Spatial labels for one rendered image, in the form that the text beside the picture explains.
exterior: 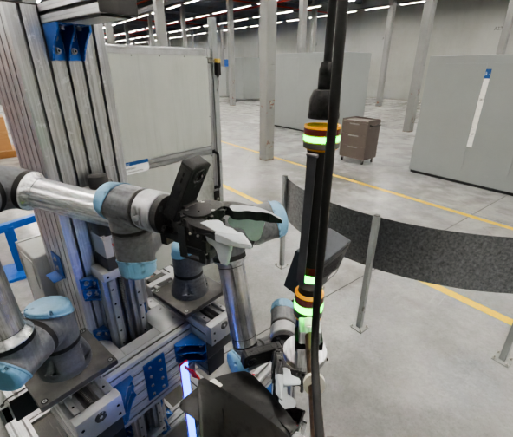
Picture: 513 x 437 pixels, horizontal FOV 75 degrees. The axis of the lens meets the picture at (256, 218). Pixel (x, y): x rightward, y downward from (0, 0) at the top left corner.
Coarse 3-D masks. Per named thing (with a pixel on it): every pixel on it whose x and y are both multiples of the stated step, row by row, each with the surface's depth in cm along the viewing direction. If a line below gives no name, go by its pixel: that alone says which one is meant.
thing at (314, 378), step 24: (336, 0) 34; (336, 24) 28; (336, 48) 29; (336, 72) 29; (336, 96) 30; (336, 120) 31; (312, 312) 39; (312, 336) 39; (312, 360) 39; (312, 384) 37
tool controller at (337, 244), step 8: (328, 232) 140; (336, 232) 141; (328, 240) 135; (336, 240) 137; (344, 240) 138; (328, 248) 131; (336, 248) 132; (344, 248) 136; (296, 256) 126; (328, 256) 127; (336, 256) 132; (296, 264) 128; (328, 264) 129; (336, 264) 138; (288, 272) 132; (296, 272) 129; (328, 272) 135; (336, 272) 146; (288, 280) 133; (288, 288) 135
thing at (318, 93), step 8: (328, 64) 37; (320, 72) 37; (328, 72) 37; (320, 80) 37; (328, 80) 37; (320, 88) 38; (328, 88) 37; (312, 96) 38; (320, 96) 37; (328, 96) 37; (312, 104) 38; (320, 104) 38; (328, 104) 37; (312, 112) 38; (320, 112) 38; (296, 320) 51
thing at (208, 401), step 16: (208, 384) 52; (208, 400) 49; (224, 400) 52; (240, 400) 55; (208, 416) 47; (224, 416) 49; (240, 416) 51; (256, 416) 54; (208, 432) 45; (224, 432) 47; (240, 432) 49; (256, 432) 51; (272, 432) 54
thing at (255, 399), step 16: (224, 384) 81; (240, 384) 82; (256, 384) 83; (192, 400) 74; (256, 400) 77; (272, 400) 78; (192, 416) 71; (272, 416) 73; (288, 416) 74; (288, 432) 70
